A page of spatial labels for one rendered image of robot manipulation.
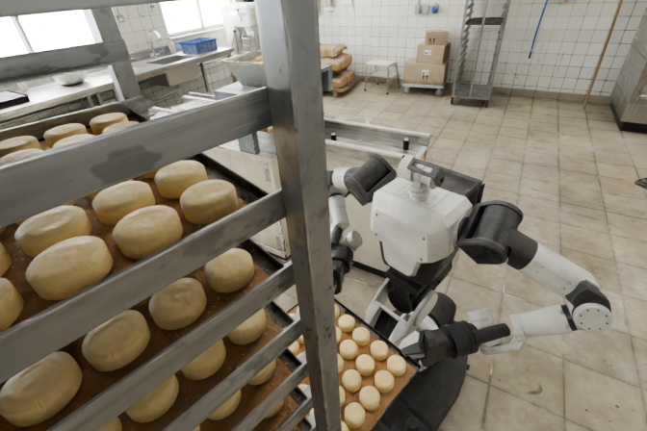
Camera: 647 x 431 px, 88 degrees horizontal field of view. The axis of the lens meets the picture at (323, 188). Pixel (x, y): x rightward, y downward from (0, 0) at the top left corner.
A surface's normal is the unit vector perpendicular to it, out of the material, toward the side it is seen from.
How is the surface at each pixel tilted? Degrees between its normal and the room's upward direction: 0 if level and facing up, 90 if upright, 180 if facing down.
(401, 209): 45
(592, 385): 0
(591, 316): 75
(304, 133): 90
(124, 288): 90
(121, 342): 0
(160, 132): 90
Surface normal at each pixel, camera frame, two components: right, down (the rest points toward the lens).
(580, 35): -0.49, 0.49
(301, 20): 0.69, 0.36
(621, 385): -0.06, -0.84
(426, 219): -0.55, -0.30
